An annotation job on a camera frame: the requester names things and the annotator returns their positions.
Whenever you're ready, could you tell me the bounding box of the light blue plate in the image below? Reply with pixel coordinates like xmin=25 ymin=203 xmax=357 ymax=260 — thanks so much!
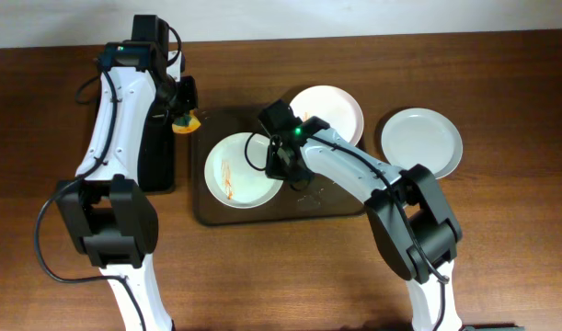
xmin=380 ymin=108 xmax=464 ymax=179

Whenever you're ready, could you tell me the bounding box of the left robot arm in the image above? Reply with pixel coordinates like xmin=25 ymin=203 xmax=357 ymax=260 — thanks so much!
xmin=52 ymin=41 xmax=197 ymax=330

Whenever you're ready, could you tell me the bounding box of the black plastic tray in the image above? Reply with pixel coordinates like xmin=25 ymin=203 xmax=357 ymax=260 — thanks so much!
xmin=138 ymin=113 xmax=175 ymax=193

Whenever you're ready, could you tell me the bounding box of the pink white plate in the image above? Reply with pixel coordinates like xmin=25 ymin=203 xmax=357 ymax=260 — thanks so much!
xmin=290 ymin=86 xmax=364 ymax=145

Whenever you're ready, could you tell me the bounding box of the brown serving tray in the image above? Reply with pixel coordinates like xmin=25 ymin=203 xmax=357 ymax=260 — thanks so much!
xmin=190 ymin=107 xmax=363 ymax=226

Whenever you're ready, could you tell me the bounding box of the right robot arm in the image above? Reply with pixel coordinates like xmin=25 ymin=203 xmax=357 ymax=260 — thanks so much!
xmin=259 ymin=116 xmax=462 ymax=330

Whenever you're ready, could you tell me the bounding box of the yellow green sponge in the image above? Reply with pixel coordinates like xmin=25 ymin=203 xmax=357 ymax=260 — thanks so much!
xmin=171 ymin=110 xmax=201 ymax=134

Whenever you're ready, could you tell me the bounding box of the light green plate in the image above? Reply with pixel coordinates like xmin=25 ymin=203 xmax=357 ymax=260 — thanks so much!
xmin=203 ymin=132 xmax=282 ymax=209

